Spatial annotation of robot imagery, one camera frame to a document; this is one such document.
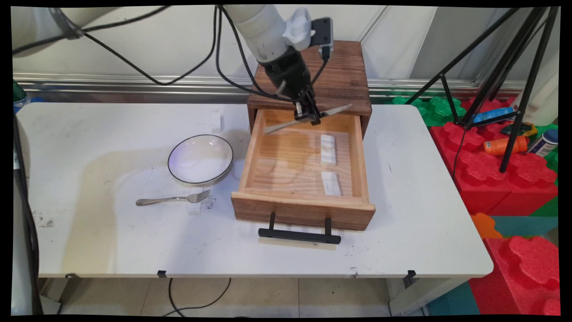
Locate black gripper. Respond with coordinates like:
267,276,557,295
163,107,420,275
259,47,323,126

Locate silver table knife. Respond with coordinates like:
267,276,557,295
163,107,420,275
263,103,354,134

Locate white notched cutlery rest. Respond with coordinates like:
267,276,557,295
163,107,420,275
320,134,338,167

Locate dark wooden cabinet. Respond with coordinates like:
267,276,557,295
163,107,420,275
247,40,373,139

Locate light wooden drawer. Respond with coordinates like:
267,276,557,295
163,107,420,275
231,107,376,232

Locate white plain cutlery rest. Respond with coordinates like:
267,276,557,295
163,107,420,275
321,171,343,197

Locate white plate black rim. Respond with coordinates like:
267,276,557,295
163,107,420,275
168,134,235,186

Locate green foam block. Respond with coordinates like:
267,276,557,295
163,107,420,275
386,96,468,127

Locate silver fork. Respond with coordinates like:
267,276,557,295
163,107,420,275
136,190,212,207

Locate blue flat package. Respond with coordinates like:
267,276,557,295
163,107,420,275
472,107,517,125

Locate large red foam block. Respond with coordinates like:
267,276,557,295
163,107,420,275
429,96,559,217

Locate orange bottle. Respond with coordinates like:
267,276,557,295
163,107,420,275
483,136,530,157

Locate black tripod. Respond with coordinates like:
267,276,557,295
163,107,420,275
404,7,562,174

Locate orange foam block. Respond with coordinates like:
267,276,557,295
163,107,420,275
470,213,504,240

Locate white table leg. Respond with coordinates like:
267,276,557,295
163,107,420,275
386,277,471,317

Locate yellow black packet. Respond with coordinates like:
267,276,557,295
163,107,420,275
500,122,539,137

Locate white and blue bottle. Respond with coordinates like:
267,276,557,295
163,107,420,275
527,129,559,158

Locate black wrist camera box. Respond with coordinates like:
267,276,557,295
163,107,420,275
310,17,334,61

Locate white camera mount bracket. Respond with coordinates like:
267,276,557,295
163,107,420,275
282,8,316,51

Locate black drawer handle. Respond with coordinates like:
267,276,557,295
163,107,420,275
258,212,343,245

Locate metal wall rail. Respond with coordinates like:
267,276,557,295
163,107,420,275
13,72,529,105

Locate black floor cable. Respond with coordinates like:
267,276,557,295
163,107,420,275
163,277,232,317

